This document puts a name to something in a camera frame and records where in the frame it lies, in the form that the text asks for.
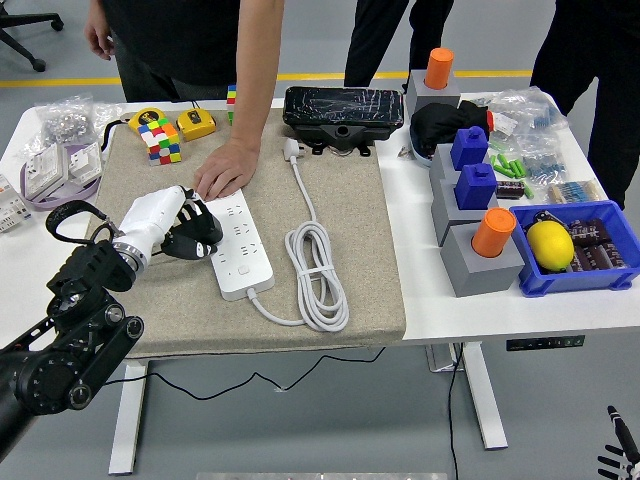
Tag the person's left hand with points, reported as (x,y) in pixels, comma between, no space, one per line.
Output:
(226,169)

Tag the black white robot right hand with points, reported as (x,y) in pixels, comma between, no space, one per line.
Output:
(622,444)

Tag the person's right hand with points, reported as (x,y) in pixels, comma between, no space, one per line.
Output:
(99,31)

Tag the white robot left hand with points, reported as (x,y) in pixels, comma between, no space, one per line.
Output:
(147,220)

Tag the black plug adapter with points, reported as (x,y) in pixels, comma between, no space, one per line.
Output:
(212,227)

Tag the white power strip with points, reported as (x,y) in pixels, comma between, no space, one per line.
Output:
(245,260)

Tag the person's left forearm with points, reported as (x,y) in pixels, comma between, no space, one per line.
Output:
(255,75)

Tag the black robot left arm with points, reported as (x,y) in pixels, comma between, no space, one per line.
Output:
(85,270)

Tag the square yellow tape measure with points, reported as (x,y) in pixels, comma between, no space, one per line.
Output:
(194,125)

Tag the multicolour puzzle cube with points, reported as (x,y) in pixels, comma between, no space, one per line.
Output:
(231,105)
(159,144)

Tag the person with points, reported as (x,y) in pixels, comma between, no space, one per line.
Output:
(610,75)
(170,40)
(380,40)

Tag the black office chair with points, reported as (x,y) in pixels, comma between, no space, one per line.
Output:
(20,30)

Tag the purple tray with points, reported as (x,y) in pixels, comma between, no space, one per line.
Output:
(58,200)

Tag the clear bag of metal nuts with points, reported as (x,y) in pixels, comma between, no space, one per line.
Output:
(64,120)

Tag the round yellow tape measure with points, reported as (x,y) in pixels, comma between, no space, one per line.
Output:
(144,118)

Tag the black table control panel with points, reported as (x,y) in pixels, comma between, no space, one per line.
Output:
(545,343)

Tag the black wrapped device box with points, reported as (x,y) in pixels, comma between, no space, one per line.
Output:
(340,107)

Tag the white circuit breaker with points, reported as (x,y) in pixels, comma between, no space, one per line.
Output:
(11,205)

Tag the white table leg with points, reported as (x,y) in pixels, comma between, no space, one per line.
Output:
(485,400)
(127,440)

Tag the grey-brown mat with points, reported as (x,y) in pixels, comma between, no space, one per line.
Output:
(300,300)

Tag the blue plastic bin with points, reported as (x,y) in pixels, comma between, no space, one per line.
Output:
(575,282)

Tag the small metal clip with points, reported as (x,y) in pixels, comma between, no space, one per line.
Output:
(403,153)

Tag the grey box under table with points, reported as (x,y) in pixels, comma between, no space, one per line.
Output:
(440,360)

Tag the yellow lemon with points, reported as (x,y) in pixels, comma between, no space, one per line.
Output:
(549,247)

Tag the grey block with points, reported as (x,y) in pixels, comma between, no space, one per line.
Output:
(447,97)
(445,210)
(480,280)
(440,162)

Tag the black cloth bundle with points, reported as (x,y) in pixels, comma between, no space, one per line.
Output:
(435,120)

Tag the orange cylinder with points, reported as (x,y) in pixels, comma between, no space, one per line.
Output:
(439,67)
(492,232)

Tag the black metal clip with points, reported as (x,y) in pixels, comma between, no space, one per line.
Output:
(547,219)

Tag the blue block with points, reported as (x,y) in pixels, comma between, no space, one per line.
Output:
(474,187)
(469,150)

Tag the clear bag of taped resistors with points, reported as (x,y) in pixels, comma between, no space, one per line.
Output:
(575,191)

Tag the green battery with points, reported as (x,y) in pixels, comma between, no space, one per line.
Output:
(494,162)
(503,161)
(514,168)
(522,167)
(528,191)

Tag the white label card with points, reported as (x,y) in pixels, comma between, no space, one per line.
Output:
(505,124)

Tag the clear bag of blue resistors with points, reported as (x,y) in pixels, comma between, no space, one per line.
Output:
(545,162)
(535,112)

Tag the white switch box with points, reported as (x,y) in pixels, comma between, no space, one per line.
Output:
(46,170)
(83,160)

